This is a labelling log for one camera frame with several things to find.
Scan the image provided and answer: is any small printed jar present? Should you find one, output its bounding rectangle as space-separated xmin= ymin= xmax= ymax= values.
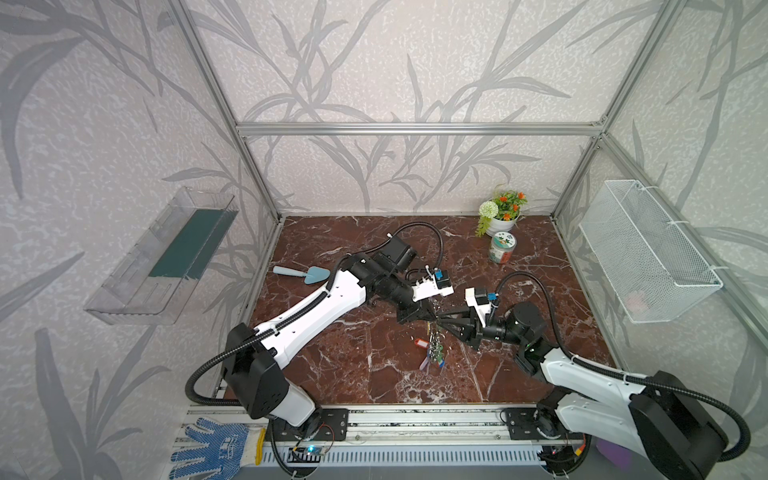
xmin=489 ymin=231 xmax=517 ymax=265

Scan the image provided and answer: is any metal key ring plate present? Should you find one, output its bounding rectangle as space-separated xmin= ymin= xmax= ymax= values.
xmin=414 ymin=320 xmax=446 ymax=372

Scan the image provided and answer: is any blue dotted work glove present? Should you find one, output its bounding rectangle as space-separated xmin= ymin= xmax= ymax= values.
xmin=168 ymin=417 xmax=258 ymax=480

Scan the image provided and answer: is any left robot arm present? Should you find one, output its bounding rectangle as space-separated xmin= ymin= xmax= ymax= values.
xmin=185 ymin=233 xmax=453 ymax=427

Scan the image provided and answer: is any purple pink toy shovel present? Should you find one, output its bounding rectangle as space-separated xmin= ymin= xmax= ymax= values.
xmin=597 ymin=439 xmax=632 ymax=471

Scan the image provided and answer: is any white wire mesh basket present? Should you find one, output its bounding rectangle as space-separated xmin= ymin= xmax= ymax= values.
xmin=579 ymin=180 xmax=723 ymax=324

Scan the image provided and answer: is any clear plastic wall shelf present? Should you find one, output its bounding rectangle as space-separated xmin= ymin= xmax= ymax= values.
xmin=84 ymin=187 xmax=239 ymax=326

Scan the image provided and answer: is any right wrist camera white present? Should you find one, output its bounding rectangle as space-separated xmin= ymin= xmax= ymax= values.
xmin=465 ymin=287 xmax=498 ymax=328

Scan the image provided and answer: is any light blue toy shovel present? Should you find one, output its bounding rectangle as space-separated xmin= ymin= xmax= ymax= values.
xmin=272 ymin=266 xmax=330 ymax=285

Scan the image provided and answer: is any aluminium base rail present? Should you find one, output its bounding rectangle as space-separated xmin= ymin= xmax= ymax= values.
xmin=173 ymin=403 xmax=601 ymax=469

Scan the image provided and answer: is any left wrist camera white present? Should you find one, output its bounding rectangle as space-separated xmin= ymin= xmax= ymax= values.
xmin=412 ymin=269 xmax=454 ymax=302

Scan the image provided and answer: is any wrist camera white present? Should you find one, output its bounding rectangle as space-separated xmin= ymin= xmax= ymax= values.
xmin=465 ymin=287 xmax=498 ymax=328
xmin=412 ymin=269 xmax=454 ymax=302

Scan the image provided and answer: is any potted artificial flower plant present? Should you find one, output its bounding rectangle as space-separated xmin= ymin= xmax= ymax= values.
xmin=475 ymin=191 xmax=528 ymax=237

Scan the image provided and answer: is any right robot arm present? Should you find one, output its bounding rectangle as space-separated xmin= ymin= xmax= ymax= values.
xmin=435 ymin=275 xmax=752 ymax=479

